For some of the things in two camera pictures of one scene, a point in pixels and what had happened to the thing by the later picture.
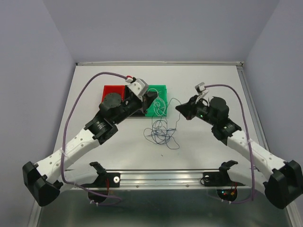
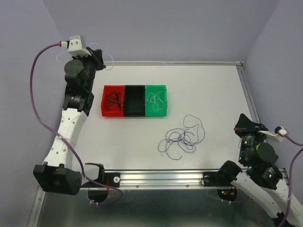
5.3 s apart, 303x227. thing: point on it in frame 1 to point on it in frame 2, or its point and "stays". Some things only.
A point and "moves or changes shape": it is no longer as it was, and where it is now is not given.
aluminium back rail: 239,63 stays
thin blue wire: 162,132 to 177,140
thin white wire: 159,106 moves or changes shape
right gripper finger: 188,109 to 244,126
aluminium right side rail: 241,69 stays
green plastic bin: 159,107 stays
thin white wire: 154,89 to 105,53
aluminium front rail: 170,179 stays
